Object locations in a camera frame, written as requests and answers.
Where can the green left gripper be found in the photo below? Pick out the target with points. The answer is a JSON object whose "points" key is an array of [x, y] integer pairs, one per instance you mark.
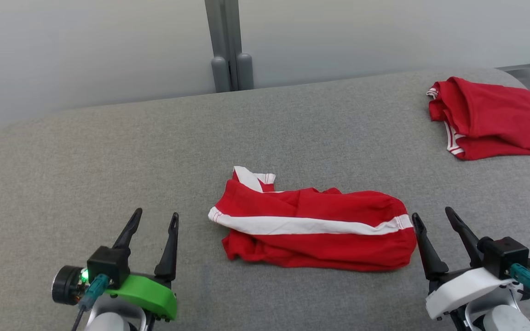
{"points": [[150, 294]]}

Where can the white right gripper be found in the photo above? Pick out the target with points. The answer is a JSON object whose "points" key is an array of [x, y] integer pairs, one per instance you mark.
{"points": [[463, 289]]}

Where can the red shorts with white stripe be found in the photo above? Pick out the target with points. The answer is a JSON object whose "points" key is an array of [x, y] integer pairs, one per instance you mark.
{"points": [[315, 248]]}

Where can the red jersey with white sleeves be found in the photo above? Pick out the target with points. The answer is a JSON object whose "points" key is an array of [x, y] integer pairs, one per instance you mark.
{"points": [[495, 115]]}

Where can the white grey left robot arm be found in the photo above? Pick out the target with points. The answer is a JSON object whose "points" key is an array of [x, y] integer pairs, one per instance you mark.
{"points": [[108, 322]]}

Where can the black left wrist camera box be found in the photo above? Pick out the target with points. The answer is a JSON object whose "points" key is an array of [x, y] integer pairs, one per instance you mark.
{"points": [[108, 264]]}

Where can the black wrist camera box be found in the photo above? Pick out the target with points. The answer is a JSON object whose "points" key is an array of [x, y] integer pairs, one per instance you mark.
{"points": [[504, 257], [108, 264]]}

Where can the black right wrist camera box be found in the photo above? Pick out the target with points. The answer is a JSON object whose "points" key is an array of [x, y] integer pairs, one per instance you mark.
{"points": [[504, 257]]}

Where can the grey partition post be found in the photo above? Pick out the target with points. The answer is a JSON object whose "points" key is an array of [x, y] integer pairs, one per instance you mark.
{"points": [[228, 46]]}

